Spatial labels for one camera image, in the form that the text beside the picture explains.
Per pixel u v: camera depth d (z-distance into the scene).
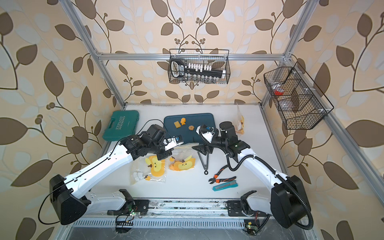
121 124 1.02
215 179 0.83
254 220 0.71
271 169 0.46
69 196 0.39
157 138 0.59
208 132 0.65
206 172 0.86
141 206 0.75
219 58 0.91
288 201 0.40
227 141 0.62
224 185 0.82
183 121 1.08
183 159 0.83
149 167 0.85
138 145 0.51
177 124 1.07
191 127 1.05
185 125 1.06
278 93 0.82
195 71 0.83
